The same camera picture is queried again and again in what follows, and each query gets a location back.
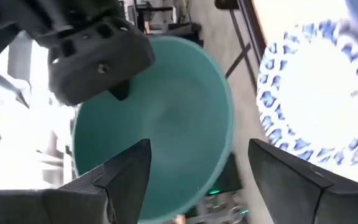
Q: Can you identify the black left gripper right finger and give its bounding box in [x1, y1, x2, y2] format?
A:
[247, 138, 358, 224]

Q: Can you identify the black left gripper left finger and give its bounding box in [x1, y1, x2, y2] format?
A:
[0, 138, 152, 224]

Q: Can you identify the teal bowl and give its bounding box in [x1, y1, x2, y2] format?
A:
[71, 34, 235, 224]

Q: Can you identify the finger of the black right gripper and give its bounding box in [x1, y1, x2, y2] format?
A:
[48, 17, 155, 106]

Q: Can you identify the blue patterned paper plate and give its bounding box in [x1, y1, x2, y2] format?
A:
[255, 19, 358, 166]

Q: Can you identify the black table frame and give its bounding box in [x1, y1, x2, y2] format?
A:
[237, 0, 269, 94]

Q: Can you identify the black computer tower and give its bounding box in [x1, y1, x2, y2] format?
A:
[208, 152, 244, 195]

